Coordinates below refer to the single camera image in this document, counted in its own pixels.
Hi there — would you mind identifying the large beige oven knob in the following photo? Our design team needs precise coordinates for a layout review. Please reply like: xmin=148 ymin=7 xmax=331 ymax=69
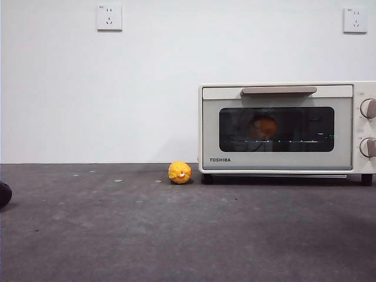
xmin=360 ymin=98 xmax=376 ymax=120

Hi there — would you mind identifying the cream glass oven door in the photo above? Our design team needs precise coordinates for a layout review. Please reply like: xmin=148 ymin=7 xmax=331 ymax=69
xmin=202 ymin=85 xmax=354 ymax=171

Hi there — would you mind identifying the wire oven rack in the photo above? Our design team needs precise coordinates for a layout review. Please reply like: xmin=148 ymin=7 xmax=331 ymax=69
xmin=222 ymin=137 xmax=335 ymax=146

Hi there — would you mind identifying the brown potato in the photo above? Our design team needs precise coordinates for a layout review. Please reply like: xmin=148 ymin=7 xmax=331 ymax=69
xmin=249 ymin=114 xmax=278 ymax=139

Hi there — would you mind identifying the white wall socket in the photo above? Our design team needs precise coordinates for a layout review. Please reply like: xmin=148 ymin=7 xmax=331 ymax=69
xmin=343 ymin=8 xmax=368 ymax=34
xmin=97 ymin=4 xmax=123 ymax=32

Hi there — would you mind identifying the dark purple eggplant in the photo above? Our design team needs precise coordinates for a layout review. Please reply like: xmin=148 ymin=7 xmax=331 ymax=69
xmin=0 ymin=182 xmax=12 ymax=208

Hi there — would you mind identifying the cream toaster oven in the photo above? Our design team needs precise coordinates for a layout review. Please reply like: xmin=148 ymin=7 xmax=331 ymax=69
xmin=198 ymin=81 xmax=376 ymax=186

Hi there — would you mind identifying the small beige oven knob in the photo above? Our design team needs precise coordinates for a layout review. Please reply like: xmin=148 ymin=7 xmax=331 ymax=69
xmin=359 ymin=137 xmax=376 ymax=158

